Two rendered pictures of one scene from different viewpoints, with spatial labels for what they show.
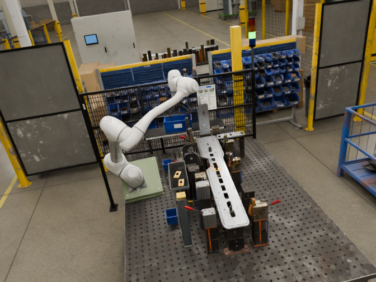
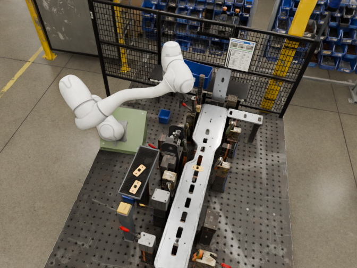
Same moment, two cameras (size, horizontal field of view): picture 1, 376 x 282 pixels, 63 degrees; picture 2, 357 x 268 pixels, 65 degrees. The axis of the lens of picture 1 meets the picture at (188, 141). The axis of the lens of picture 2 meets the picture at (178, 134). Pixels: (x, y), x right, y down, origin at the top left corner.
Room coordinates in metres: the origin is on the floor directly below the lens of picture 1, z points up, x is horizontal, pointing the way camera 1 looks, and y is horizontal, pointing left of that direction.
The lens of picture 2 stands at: (1.14, -0.35, 2.67)
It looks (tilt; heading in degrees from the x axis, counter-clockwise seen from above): 50 degrees down; 15
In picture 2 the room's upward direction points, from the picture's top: 4 degrees clockwise
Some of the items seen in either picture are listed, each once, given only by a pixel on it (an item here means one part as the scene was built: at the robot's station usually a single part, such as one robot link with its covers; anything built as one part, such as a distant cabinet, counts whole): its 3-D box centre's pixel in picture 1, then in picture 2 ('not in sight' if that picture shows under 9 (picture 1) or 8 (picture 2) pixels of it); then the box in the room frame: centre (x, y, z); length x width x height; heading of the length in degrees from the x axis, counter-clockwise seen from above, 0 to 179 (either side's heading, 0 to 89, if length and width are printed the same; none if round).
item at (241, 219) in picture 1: (218, 170); (197, 170); (2.21, -0.22, 1.00); 1.38 x 0.22 x 0.02; 3
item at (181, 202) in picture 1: (184, 221); (127, 224); (1.73, 0.10, 0.92); 0.08 x 0.08 x 0.44; 3
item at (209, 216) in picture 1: (210, 231); (147, 249); (1.63, -0.07, 0.88); 0.11 x 0.10 x 0.36; 93
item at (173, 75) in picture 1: (175, 80); (171, 57); (2.32, 0.03, 1.80); 0.13 x 0.11 x 0.16; 38
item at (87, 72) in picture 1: (102, 89); not in sight; (7.03, 1.83, 0.52); 1.20 x 0.80 x 1.05; 4
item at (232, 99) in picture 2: (216, 141); (228, 112); (2.98, -0.31, 0.88); 0.08 x 0.08 x 0.36; 3
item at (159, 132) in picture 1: (184, 128); (198, 82); (3.12, 0.02, 1.01); 0.90 x 0.22 x 0.03; 93
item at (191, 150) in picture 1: (192, 172); (173, 154); (2.32, -0.01, 0.94); 0.18 x 0.13 x 0.49; 3
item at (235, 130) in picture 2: (230, 155); (231, 143); (2.65, -0.40, 0.87); 0.12 x 0.09 x 0.35; 93
